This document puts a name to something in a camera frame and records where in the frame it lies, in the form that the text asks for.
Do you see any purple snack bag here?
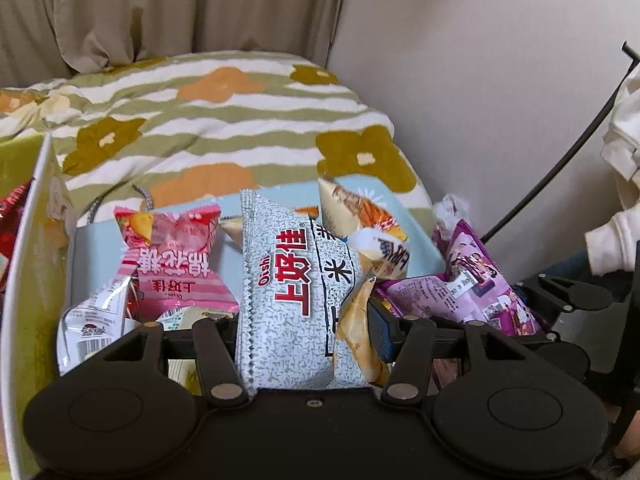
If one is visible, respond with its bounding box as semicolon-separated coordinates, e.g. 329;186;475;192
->
376;220;540;336

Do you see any grey white oishi chips bag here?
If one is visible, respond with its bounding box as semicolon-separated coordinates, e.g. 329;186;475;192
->
235;190;373;392

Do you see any pink cotton candy snack bag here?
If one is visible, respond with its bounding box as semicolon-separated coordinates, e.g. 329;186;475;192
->
114;204;239;322

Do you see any blue white snack bag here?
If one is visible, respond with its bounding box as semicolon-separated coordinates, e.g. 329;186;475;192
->
55;275;139;376

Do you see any cheese fries snack bag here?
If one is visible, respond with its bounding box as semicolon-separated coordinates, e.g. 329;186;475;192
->
318;178;408;242

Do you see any red potato stix bag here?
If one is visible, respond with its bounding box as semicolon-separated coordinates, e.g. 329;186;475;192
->
0;180;32;290

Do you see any cream green snack bag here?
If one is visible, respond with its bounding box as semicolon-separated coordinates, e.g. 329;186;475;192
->
156;307;234;330

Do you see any white orange snack bag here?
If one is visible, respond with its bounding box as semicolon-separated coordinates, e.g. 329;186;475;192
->
347;228;410;280

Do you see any white plastic bag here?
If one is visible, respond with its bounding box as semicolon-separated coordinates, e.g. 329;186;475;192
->
433;194;470;240

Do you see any cream hoodie sleeve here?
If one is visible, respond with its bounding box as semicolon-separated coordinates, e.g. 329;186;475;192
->
585;67;640;276

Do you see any green cardboard box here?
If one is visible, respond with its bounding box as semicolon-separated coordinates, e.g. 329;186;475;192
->
1;134;78;479

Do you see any floral striped green blanket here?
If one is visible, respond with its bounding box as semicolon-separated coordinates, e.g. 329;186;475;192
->
1;51;433;229

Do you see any beige curtain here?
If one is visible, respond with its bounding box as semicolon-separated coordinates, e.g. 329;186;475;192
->
1;0;341;87

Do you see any black cable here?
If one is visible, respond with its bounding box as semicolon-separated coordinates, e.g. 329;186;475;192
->
479;40;640;245

